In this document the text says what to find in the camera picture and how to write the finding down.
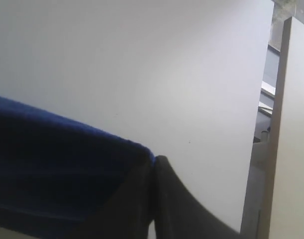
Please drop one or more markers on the blue microfiber towel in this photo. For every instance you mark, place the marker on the blue microfiber towel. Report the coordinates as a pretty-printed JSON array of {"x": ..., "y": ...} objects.
[{"x": 48, "y": 164}]

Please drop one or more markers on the white partition panel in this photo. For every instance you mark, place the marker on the white partition panel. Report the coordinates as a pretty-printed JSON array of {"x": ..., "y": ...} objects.
[{"x": 274, "y": 201}]

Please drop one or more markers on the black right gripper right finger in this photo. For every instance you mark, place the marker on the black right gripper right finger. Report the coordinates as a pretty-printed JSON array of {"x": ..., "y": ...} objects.
[{"x": 178, "y": 214}]

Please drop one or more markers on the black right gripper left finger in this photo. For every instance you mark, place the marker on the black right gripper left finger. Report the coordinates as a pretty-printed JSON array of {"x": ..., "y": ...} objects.
[{"x": 122, "y": 198}]

